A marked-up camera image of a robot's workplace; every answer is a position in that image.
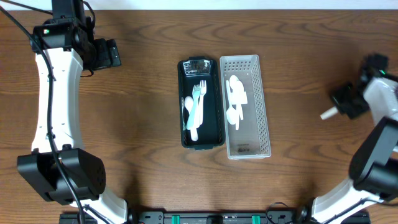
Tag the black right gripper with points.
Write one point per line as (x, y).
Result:
(339, 101)

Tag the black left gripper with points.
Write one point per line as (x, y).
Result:
(112, 53)

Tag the pale green plastic fork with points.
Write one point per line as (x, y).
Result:
(192, 116)

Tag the white plastic spoon bowl-down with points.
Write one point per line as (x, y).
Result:
(232, 80)

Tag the white plastic utensil handle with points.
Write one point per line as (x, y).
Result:
(232, 114)

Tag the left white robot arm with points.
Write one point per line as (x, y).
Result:
(58, 168)

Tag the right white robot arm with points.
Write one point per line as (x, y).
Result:
(372, 174)

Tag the clear white plastic basket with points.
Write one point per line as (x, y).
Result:
(251, 140)

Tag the dark green plastic basket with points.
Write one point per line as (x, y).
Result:
(211, 133)

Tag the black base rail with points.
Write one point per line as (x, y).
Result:
(272, 216)

